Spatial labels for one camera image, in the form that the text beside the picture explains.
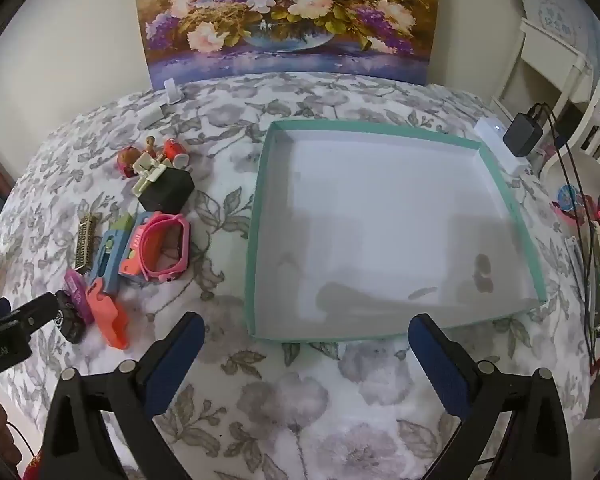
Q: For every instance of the brown dog toy figure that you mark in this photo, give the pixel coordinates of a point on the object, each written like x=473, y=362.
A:
x=127, y=158

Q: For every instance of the blue and orange toy gun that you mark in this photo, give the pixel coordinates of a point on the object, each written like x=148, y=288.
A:
x=131, y=257

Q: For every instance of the cream hair claw clip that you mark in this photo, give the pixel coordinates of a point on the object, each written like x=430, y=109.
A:
x=147, y=172

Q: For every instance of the round blue sticker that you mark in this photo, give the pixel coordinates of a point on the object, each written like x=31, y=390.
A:
x=570, y=199

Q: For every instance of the red tube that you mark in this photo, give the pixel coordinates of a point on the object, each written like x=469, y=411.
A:
x=174, y=151

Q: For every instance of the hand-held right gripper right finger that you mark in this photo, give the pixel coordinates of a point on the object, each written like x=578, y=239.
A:
x=439, y=360

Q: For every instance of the grey floral bed sheet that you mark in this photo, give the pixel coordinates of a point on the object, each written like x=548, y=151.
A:
x=305, y=400

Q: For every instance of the magenta packet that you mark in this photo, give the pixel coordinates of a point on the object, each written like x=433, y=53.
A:
x=77, y=292

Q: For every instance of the black plugged-in charger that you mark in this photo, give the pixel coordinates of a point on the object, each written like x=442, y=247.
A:
x=522, y=135

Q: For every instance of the teal cardboard box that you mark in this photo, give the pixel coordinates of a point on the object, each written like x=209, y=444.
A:
x=380, y=235

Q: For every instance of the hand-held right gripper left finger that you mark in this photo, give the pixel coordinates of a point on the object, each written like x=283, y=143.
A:
x=176, y=360

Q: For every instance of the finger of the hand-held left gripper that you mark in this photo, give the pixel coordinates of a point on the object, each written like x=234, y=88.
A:
x=35, y=312

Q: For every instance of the flower painting poster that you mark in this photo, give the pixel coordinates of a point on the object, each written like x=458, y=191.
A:
x=280, y=10

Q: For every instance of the black cube charger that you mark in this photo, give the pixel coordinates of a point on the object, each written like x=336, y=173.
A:
x=167, y=191

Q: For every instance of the white charger block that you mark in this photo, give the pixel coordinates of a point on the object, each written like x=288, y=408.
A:
x=150, y=114

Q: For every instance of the white power strip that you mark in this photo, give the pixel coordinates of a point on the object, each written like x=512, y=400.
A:
x=490, y=130

